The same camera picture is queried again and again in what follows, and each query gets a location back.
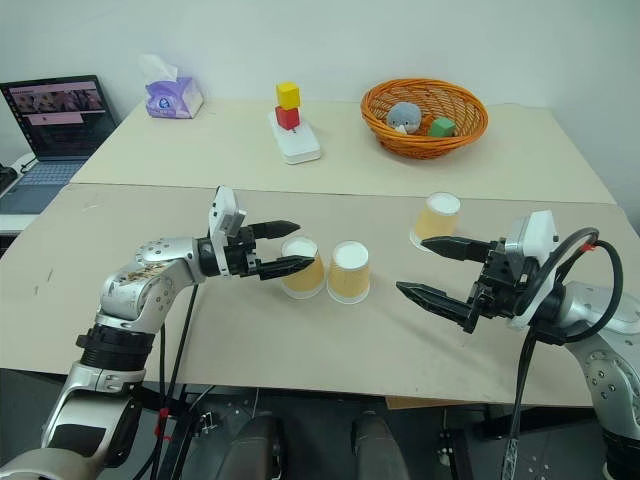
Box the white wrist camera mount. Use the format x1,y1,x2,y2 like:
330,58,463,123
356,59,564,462
206,185,249,251
503,209,560,331

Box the orange woven basket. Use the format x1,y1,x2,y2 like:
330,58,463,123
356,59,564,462
360,77,490,160

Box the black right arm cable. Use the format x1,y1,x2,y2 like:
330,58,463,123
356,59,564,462
507,227,625,444

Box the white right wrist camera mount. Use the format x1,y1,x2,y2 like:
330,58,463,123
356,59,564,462
503,209,560,331

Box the black object beside laptop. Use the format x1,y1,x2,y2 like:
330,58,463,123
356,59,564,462
0,163,20,199

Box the open laptop computer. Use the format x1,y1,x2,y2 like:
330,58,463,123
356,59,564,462
0,74,119,215

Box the white tissue sheet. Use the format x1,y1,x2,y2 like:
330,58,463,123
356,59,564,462
138,53,180,84

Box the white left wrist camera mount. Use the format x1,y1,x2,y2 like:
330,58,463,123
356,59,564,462
206,185,249,251

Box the purple tissue box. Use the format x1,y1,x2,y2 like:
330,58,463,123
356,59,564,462
144,76,205,121

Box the green cube block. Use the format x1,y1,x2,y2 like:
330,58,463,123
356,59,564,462
427,117,456,139

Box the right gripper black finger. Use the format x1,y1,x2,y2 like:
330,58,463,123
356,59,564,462
395,281,479,336
420,235,501,263

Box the yellow paper cup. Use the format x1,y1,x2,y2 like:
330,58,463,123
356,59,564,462
279,236,326,301
409,192,462,250
325,241,372,305

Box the grey plush toy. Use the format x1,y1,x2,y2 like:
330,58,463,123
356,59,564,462
387,102,425,136

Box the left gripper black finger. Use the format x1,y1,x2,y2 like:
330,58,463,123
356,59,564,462
249,219,302,241
257,255,318,281

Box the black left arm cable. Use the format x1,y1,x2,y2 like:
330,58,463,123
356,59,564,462
167,283,200,404
158,323,169,412

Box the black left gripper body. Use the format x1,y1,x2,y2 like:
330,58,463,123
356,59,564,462
224,227,263,279

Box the yellow cube block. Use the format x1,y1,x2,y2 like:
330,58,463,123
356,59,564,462
275,82,302,110

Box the white rectangular plastic box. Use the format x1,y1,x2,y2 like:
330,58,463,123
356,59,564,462
267,110,323,165

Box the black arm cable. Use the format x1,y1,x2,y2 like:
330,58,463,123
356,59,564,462
507,227,625,444
167,283,200,404
158,323,169,412

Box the grey braided cable sleeve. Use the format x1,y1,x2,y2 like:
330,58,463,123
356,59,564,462
501,433,522,480

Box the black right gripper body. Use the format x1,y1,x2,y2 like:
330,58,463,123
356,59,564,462
467,239,533,321

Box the red cube block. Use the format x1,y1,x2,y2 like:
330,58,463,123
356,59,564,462
274,105,302,132

